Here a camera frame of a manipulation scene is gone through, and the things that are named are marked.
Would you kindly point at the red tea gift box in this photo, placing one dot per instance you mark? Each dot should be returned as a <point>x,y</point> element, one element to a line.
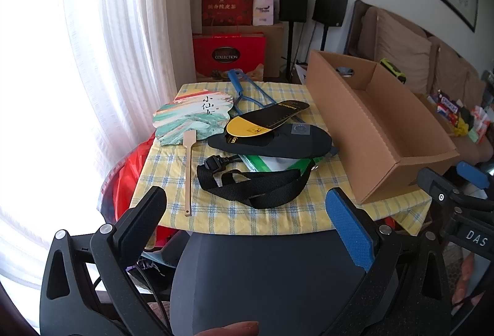
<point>227,4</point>

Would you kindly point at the green portable radio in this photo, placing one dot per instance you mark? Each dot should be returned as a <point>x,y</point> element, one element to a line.
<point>393,68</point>

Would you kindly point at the white sheer curtain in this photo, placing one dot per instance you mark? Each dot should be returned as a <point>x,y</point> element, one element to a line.
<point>96,31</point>

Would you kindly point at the cardboard tray of snacks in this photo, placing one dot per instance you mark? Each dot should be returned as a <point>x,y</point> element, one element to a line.
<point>451,112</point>

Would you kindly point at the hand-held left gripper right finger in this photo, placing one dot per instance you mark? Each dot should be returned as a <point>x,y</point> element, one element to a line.
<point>353,233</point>

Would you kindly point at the red chocolate gift box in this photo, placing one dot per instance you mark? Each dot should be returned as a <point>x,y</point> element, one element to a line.
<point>227,50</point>

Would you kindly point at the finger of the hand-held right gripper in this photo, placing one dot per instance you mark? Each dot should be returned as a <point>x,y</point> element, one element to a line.
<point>436,181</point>
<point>472,174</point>

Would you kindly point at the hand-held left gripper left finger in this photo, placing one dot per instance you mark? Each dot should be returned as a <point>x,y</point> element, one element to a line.
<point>144,216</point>

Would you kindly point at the green and white plastic bag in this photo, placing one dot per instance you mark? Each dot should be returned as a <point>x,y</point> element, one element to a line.
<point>278,164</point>

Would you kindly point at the yellow and black insole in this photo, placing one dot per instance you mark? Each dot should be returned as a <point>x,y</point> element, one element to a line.
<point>251,124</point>

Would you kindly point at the brown sofa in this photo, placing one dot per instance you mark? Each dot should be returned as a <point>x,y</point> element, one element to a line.
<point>436,62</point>

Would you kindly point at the yellow checked tablecloth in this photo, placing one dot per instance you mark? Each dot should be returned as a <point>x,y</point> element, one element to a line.
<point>216,216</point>

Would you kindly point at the black speaker stand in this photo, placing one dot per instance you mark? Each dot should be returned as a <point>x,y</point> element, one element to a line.
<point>292,46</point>
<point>323,37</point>

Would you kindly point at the black speaker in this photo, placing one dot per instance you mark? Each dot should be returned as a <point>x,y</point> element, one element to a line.
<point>293,0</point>
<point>330,8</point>

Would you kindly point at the white and pink box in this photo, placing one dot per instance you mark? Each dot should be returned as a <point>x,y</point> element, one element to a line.
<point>263,10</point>

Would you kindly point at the person's left hand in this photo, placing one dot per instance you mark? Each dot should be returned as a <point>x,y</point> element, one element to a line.
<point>227,329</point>

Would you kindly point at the painted paper hand fan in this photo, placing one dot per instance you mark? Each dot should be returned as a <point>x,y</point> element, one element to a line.
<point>193,116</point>

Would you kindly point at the brown cardboard box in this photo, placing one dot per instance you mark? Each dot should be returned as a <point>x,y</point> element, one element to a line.
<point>347,120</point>

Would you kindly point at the brown shipping carton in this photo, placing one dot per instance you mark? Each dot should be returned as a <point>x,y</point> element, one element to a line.
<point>274,46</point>

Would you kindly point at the person's right hand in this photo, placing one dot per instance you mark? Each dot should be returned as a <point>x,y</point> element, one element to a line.
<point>467,282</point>

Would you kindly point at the beige sofa cushion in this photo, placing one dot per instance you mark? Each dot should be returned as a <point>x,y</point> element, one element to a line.
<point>403,43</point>
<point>449,66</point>

